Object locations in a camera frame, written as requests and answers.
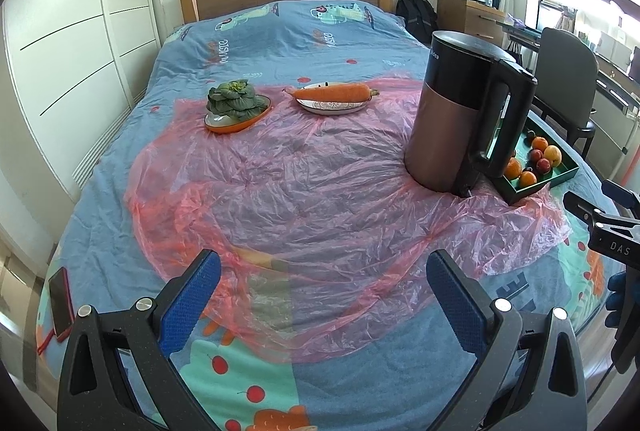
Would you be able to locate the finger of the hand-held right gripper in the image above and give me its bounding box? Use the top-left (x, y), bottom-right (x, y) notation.
top-left (602, 180), bottom-right (640, 212)
top-left (563, 191), bottom-right (640, 237)

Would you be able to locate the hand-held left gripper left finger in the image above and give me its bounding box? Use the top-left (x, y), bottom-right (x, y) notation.
top-left (56, 249), bottom-right (223, 431)

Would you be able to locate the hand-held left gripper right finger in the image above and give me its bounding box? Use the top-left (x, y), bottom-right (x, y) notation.
top-left (426, 249), bottom-right (591, 431)

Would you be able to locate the green tray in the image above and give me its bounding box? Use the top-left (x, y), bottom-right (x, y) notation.
top-left (492, 113), bottom-right (581, 206)

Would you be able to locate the person's right hand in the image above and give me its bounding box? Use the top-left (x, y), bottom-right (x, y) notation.
top-left (606, 273), bottom-right (632, 329)

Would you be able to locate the white desk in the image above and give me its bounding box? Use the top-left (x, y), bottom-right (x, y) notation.
top-left (592, 46), bottom-right (640, 184)

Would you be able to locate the dark office chair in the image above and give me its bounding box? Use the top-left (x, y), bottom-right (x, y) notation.
top-left (531, 27), bottom-right (600, 156)

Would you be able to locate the phone in red case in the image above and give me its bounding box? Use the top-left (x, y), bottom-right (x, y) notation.
top-left (36, 267), bottom-right (73, 357)

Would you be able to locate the pink plastic sheet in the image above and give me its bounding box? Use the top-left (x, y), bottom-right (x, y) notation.
top-left (124, 73), bottom-right (573, 364)

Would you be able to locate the copper and black kettle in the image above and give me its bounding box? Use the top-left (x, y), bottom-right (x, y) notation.
top-left (404, 31), bottom-right (538, 198)

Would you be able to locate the orange oval plate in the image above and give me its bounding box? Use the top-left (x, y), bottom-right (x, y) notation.
top-left (204, 96), bottom-right (272, 134)

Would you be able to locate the glass table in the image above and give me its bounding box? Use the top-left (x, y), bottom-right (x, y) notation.
top-left (496, 18), bottom-right (543, 48)

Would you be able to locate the wooden cabinet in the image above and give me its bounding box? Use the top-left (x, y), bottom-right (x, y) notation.
top-left (437, 0), bottom-right (508, 49)

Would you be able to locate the white oval plate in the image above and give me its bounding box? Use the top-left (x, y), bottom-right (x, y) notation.
top-left (295, 83), bottom-right (373, 116)

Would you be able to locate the carrot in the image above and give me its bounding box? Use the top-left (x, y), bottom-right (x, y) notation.
top-left (283, 82), bottom-right (380, 102)

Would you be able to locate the black backpack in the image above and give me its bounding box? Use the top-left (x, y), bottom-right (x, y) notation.
top-left (396, 0), bottom-right (440, 44)

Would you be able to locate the white wardrobe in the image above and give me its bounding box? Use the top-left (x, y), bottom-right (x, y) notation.
top-left (0, 0), bottom-right (163, 202)

